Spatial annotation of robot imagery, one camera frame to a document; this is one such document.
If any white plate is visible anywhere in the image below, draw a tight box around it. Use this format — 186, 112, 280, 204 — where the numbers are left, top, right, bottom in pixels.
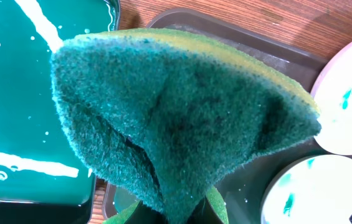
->
311, 42, 352, 155
260, 154, 352, 224

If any green yellow sponge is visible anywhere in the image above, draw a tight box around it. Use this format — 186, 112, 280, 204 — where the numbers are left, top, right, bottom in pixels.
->
50, 29, 321, 223

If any dark grey serving tray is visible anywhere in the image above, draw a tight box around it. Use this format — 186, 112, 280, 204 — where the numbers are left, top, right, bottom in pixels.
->
102, 7, 352, 224

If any black water tub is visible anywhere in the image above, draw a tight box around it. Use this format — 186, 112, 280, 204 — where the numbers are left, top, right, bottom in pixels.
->
0, 0, 120, 223

